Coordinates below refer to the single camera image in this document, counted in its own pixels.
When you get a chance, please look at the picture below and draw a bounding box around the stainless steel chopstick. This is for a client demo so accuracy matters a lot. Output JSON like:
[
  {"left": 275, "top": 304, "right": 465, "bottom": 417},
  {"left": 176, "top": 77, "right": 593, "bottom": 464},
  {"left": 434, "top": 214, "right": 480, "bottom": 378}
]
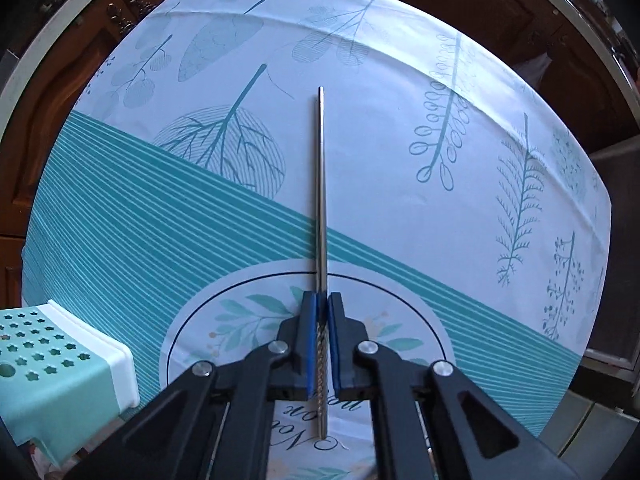
[{"left": 316, "top": 87, "right": 329, "bottom": 440}]

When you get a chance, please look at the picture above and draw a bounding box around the green plastic utensil holder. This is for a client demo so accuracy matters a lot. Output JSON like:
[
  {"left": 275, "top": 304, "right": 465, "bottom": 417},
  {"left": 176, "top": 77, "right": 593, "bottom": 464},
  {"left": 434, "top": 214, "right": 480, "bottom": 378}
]
[{"left": 1, "top": 300, "right": 140, "bottom": 466}]

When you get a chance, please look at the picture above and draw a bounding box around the teal leaf-print tablecloth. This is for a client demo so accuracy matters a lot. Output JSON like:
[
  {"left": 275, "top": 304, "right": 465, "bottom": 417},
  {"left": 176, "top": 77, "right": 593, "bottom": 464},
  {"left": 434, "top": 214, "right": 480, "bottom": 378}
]
[{"left": 20, "top": 0, "right": 614, "bottom": 480}]

